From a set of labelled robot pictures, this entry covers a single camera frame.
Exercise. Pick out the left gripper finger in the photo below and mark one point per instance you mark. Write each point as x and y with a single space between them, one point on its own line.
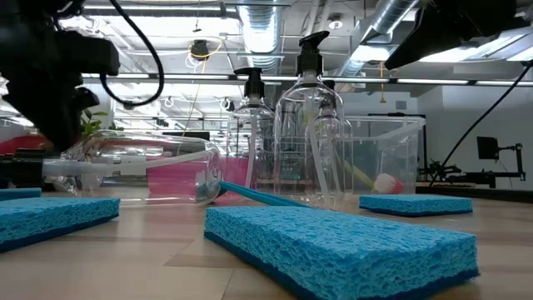
58 121

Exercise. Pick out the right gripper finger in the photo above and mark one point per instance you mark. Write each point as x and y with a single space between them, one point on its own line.
412 46

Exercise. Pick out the red dish brush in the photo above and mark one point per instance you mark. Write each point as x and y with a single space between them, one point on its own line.
385 183
21 145

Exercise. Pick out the clear plastic pump bottle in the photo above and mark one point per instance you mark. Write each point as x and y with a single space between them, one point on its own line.
21 168
310 58
346 158
254 85

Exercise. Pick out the blue cellulose sponge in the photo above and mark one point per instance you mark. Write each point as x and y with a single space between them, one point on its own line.
18 194
333 250
416 204
54 221

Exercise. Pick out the yellow-green dish brush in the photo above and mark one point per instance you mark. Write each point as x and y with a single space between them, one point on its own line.
359 174

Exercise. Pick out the teal dish brush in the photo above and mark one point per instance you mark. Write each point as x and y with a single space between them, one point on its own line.
266 196

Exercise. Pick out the background black robot arm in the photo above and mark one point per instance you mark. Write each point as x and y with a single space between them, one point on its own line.
441 171

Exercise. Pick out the black monitor on arm mount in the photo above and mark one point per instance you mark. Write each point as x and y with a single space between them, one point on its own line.
487 148

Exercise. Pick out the green plant in white pot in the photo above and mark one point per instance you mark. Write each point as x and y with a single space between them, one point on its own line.
89 125

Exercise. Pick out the clear plastic bin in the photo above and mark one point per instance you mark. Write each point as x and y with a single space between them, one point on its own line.
399 146

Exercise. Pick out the black background computer monitor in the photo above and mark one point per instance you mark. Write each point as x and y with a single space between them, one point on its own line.
191 135

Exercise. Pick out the pink plastic tray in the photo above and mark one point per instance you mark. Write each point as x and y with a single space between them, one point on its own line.
225 171

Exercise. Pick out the silver slanted ventilation duct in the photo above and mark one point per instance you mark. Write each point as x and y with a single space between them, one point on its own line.
375 29

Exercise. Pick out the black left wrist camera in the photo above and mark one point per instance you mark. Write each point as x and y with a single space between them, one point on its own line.
89 54

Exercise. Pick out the silver ribbed ventilation duct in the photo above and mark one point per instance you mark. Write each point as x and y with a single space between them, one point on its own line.
260 33

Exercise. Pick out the black aluminium table frame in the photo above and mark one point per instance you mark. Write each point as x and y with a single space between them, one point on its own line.
499 195

